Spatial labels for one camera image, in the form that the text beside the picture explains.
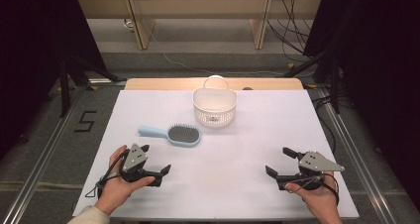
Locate wooden table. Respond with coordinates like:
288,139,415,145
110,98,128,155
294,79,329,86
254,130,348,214
124,77,305,91

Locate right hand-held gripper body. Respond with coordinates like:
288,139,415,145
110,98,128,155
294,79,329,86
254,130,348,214
276,151,346,191

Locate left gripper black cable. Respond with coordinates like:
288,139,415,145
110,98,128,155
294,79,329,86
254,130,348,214
84,149,131,199

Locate bundle of black cables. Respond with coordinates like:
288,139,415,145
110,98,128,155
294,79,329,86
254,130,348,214
266,0,319,63

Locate dark curtain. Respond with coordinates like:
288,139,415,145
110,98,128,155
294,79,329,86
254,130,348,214
303,0,420,212
0,0,108,159

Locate black metal stand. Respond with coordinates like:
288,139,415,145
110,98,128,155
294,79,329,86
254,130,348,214
282,50,342,115
58,50,128,119

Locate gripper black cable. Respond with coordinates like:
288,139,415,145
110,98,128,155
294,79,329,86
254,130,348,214
84,149,131,199
321,171,341,206

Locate light blue hairbrush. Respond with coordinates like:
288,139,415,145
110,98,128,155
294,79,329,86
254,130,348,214
137,123,202,149

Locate person's right hand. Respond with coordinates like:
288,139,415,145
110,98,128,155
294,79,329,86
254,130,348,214
285,171,342,218

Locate aluminium floor rail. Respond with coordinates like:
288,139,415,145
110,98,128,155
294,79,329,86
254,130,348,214
315,87,399,224
0,84,87,224

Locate person's left hand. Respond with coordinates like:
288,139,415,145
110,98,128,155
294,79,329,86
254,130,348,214
94,145,157,216

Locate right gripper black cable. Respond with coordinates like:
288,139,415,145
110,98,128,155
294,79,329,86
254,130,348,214
321,171,341,206

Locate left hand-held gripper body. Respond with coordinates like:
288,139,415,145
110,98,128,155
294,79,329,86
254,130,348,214
119,143,162,187

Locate white plastic basket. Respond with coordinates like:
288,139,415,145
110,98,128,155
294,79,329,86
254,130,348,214
192,74,239,130

